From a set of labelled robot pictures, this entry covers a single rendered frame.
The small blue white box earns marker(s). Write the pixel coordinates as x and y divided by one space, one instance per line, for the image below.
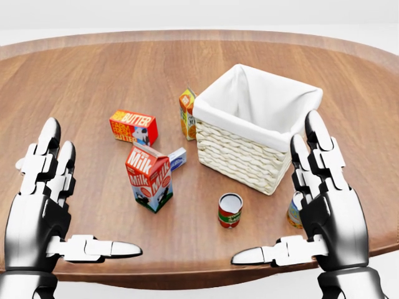
177 159

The yellow green labelled tin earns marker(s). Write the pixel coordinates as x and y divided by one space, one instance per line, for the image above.
293 211

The white wicker basket cloth lining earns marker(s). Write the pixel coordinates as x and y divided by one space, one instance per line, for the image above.
255 124

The orange juice carton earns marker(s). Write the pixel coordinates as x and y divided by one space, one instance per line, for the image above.
187 115

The red butter box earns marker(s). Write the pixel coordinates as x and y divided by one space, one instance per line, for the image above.
134 127

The red milk carton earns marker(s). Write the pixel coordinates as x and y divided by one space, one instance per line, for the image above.
149 177

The red tomato sauce tin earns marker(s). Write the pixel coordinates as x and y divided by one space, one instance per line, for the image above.
230 211

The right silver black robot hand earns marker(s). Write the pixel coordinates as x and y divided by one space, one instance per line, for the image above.
339 215

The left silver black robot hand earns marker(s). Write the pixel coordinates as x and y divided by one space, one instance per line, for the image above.
37 218

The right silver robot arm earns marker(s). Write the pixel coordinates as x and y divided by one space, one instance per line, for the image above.
352 283

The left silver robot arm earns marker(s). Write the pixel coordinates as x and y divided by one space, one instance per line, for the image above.
28 285

